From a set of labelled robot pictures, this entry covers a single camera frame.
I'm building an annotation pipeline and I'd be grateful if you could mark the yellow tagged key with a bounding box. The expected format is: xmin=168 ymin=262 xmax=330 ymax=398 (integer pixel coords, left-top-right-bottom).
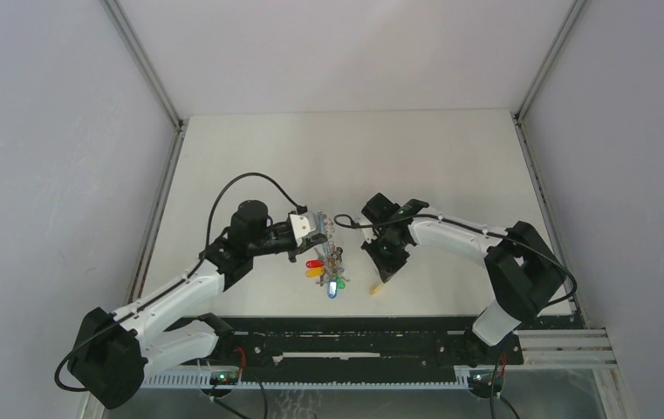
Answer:
xmin=369 ymin=282 xmax=384 ymax=296

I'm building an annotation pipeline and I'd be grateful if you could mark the bunch of coloured tagged keys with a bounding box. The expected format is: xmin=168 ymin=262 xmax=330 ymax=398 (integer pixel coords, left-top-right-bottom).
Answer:
xmin=305 ymin=242 xmax=351 ymax=299

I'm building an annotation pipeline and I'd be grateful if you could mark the blue handled metal keyring holder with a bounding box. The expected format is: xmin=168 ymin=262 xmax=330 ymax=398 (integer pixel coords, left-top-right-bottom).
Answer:
xmin=315 ymin=211 xmax=335 ymax=245

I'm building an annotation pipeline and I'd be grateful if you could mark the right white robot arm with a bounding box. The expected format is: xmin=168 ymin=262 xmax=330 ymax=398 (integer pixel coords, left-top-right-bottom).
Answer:
xmin=352 ymin=193 xmax=577 ymax=363

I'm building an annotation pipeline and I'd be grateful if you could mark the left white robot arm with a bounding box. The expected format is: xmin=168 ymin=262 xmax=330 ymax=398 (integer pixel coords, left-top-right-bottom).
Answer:
xmin=59 ymin=200 xmax=327 ymax=409

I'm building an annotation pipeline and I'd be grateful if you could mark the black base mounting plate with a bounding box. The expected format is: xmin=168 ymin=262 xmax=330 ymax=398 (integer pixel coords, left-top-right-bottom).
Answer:
xmin=209 ymin=316 xmax=524 ymax=382

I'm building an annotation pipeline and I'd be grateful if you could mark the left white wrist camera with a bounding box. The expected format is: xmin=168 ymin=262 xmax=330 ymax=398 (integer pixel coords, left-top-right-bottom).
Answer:
xmin=288 ymin=211 xmax=321 ymax=246

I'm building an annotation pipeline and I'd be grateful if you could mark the aluminium frame rail left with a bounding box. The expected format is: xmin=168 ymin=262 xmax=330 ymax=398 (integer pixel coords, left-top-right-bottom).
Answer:
xmin=100 ymin=1 xmax=184 ymax=302

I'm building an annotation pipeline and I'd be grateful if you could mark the aluminium frame rail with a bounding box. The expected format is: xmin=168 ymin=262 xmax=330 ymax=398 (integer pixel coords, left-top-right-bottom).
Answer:
xmin=513 ymin=0 xmax=590 ymax=331
xmin=100 ymin=1 xmax=184 ymax=302

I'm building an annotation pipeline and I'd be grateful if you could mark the white slotted cable duct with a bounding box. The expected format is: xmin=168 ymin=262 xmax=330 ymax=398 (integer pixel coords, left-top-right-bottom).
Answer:
xmin=140 ymin=369 xmax=470 ymax=390

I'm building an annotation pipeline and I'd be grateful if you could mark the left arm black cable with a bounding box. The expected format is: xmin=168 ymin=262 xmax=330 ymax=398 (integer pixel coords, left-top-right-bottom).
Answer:
xmin=53 ymin=172 xmax=310 ymax=393

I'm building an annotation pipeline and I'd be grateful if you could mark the aluminium frame rail right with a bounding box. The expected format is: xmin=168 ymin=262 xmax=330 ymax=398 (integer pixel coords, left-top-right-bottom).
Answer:
xmin=513 ymin=0 xmax=590 ymax=331

